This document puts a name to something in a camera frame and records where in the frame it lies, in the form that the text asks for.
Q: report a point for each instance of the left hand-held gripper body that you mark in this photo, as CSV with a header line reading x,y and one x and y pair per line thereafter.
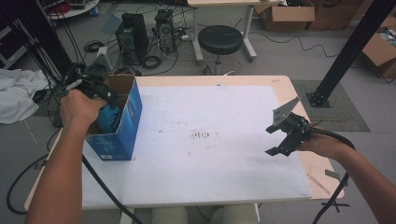
x,y
96,73

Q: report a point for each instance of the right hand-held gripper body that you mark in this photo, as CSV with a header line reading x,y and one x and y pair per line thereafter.
x,y
295,129

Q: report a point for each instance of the blue plastic bottle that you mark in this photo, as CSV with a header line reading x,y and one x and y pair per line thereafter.
x,y
109,121

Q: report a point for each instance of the blue cardboard box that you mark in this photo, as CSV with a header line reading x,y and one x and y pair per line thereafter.
x,y
127,133

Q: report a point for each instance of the person's right hand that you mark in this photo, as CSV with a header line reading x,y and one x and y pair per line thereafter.
x,y
323,146

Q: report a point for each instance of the person's left hand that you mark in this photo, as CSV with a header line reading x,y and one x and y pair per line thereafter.
x,y
79,107

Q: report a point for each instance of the small white box device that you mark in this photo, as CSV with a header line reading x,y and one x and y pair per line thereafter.
x,y
100,50

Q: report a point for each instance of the grey floor mat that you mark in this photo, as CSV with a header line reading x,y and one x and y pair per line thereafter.
x,y
342,115

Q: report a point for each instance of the large black computer tower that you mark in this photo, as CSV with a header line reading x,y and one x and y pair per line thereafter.
x,y
137,31

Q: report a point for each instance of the blue cup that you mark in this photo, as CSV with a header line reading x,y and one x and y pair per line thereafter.
x,y
94,11

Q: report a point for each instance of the round white table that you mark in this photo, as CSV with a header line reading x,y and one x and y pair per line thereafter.
x,y
77,12

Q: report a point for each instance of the white table leg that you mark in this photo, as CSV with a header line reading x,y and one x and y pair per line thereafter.
x,y
257,212
126,217

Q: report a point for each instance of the white cloth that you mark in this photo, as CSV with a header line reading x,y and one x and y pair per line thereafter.
x,y
18,93

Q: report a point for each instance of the small black computer tower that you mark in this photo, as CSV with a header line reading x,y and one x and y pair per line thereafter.
x,y
165,29

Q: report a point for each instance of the white table mat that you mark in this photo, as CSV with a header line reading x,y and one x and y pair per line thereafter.
x,y
202,174

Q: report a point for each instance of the grey metal rack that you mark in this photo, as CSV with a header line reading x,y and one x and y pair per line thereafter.
x,y
12,56

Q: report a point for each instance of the white power strip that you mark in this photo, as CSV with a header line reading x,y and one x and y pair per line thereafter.
x,y
186,38

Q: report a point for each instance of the white-legged wooden table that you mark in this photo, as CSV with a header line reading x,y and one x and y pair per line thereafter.
x,y
250,34

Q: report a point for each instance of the black round stool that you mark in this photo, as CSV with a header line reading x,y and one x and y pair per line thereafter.
x,y
220,39

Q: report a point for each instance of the cardboard box with contents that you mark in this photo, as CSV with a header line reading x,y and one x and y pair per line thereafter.
x,y
379,53

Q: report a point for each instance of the open brown cardboard box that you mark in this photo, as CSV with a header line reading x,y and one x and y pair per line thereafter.
x,y
286,14

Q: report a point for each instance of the closed brown cardboard box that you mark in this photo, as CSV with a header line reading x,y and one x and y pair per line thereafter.
x,y
333,14

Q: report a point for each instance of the black metal post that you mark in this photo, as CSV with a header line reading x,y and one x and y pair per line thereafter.
x,y
351,53
53,46

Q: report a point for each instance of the black floor bracket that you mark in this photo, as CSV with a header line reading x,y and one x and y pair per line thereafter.
x,y
335,205

